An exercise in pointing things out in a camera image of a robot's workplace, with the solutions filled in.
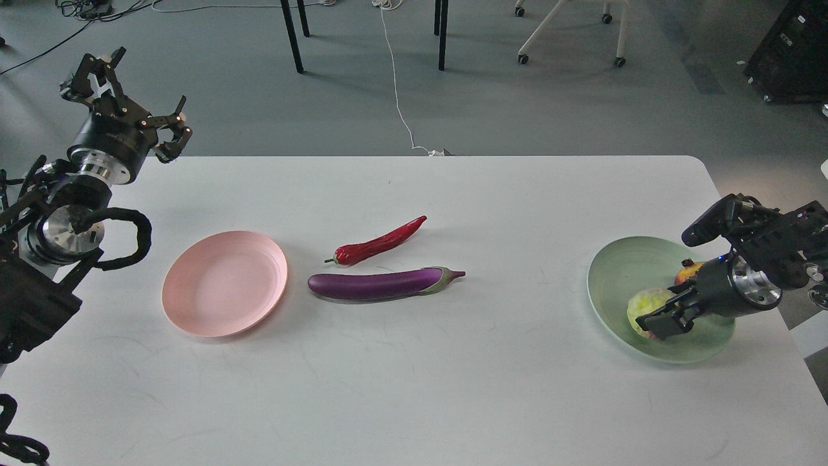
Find black equipment cabinet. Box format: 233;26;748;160
743;1;827;104

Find black table legs left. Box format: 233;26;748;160
279;0;310;74

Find red chili pepper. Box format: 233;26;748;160
323;216;427;267

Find purple eggplant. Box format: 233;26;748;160
307;266;466;302

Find light green plate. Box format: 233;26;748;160
587;236;735;364

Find white wheeled chair base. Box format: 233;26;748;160
516;1;633;70

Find yellow green custard apple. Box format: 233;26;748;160
626;288;675;340

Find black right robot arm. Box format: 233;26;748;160
635;194;827;340

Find black cables on floor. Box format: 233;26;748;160
0;0;156;77

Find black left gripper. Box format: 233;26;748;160
60;47;193;186

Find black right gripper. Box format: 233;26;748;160
636;254;783;340

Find pink plate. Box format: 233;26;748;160
162;230;288;337

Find black table legs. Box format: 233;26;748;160
433;0;449;71
279;0;310;74

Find white cable on floor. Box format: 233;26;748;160
373;0;446;157

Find black table legs right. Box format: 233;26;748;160
433;0;449;71

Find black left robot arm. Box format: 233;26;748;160
1;47;192;368

